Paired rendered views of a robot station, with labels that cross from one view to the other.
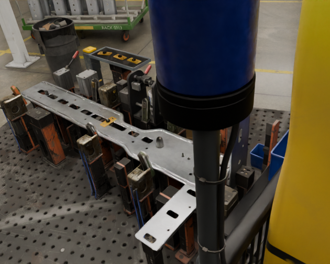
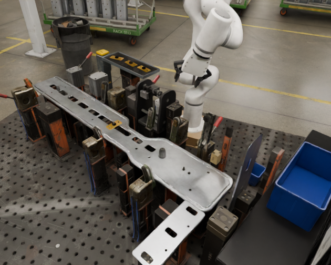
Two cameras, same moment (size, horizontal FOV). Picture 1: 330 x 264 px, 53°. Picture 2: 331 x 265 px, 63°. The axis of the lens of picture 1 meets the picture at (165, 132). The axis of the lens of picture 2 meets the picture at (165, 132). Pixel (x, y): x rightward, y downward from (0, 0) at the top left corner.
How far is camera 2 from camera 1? 0.26 m
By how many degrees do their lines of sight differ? 3
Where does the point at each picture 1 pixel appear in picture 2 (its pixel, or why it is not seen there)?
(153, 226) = (151, 244)
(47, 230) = (45, 223)
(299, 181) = not seen: outside the picture
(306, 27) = not seen: outside the picture
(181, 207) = (180, 225)
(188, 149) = (188, 163)
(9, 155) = (17, 142)
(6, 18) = (29, 11)
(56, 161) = (61, 153)
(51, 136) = (58, 131)
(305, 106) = not seen: outside the picture
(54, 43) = (70, 40)
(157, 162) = (158, 173)
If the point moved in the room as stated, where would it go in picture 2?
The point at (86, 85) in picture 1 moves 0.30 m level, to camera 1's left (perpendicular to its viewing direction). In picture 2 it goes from (96, 86) to (44, 86)
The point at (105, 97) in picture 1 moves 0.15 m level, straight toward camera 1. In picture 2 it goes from (113, 100) to (115, 115)
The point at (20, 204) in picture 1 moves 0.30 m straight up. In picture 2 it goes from (22, 193) to (1, 151)
